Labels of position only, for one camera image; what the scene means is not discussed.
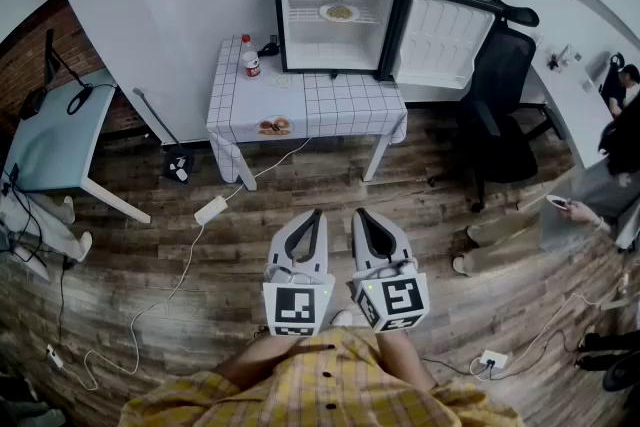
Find white power cable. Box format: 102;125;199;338
82;136;314;391

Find black long-handled dustpan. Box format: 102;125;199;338
132;87;197;185

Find small black device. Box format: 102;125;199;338
18;88;49;120

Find white grid tablecloth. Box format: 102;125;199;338
205;34;409;186

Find yellow plaid shirt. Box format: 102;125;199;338
118;327;524;427

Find food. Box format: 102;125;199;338
318;2;361;24

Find white floor socket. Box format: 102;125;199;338
478;348;509;370

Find black cable loop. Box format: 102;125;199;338
66;82;119;116

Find white wire shelf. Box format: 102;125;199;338
285;3;389;25

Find black floor cable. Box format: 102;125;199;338
422;327;586;384

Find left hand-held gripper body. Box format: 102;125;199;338
263;259;336;339

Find person's right forearm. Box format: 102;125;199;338
374;328;440;394

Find white desk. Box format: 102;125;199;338
519;47;617;169

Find light blue desk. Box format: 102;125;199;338
0;67;152;225

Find white table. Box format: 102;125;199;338
238;132;391;192

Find person's left forearm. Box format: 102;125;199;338
213;333;304;389

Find small metal parts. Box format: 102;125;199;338
546;43;584;72

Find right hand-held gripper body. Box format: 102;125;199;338
352;258;432;334

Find white power strip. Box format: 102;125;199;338
193;195;229;226

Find red-capped plastic bottle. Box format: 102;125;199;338
240;33;262;79

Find black office chair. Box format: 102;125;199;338
427;0;541;214

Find coiled black cable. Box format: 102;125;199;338
258;34;280;59

